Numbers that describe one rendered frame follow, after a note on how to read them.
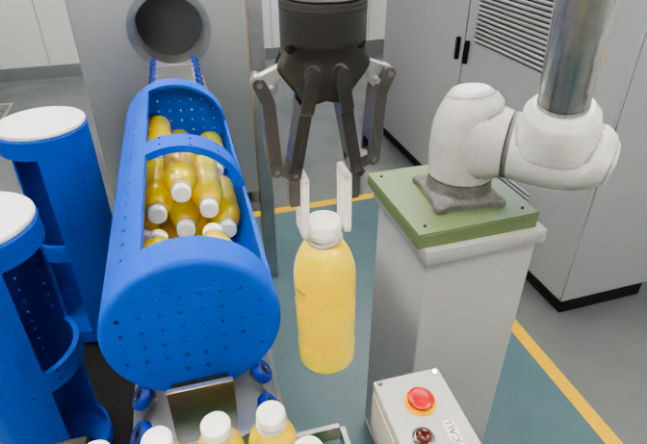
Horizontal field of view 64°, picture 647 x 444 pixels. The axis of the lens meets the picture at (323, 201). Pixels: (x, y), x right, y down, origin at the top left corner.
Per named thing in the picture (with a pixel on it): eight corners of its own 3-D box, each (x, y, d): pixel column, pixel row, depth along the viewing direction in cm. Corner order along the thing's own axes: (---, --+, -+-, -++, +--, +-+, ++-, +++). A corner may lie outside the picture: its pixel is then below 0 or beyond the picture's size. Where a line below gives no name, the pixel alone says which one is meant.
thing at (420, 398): (427, 388, 72) (427, 382, 71) (438, 410, 69) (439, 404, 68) (402, 394, 71) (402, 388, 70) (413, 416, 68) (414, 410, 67)
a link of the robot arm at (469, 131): (438, 153, 136) (447, 71, 125) (508, 168, 129) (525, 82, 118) (417, 179, 124) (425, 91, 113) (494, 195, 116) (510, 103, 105)
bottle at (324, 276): (329, 324, 70) (326, 208, 60) (366, 353, 65) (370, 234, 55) (287, 351, 66) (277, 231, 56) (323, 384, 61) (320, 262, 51)
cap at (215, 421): (198, 446, 66) (196, 437, 65) (205, 419, 69) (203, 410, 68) (228, 447, 66) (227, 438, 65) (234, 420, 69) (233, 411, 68)
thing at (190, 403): (238, 418, 87) (231, 368, 81) (240, 430, 85) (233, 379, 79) (177, 432, 85) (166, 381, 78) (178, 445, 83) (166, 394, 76)
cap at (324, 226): (324, 220, 58) (324, 206, 57) (349, 235, 55) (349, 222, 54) (297, 234, 56) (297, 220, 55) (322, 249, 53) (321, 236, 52)
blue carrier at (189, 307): (227, 162, 165) (221, 74, 150) (282, 376, 93) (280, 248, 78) (134, 170, 158) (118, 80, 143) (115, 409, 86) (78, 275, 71)
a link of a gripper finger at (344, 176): (336, 161, 53) (343, 160, 53) (336, 218, 57) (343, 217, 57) (345, 174, 51) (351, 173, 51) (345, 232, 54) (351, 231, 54)
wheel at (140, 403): (154, 378, 89) (142, 376, 88) (154, 400, 85) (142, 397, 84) (141, 395, 90) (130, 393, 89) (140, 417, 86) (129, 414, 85)
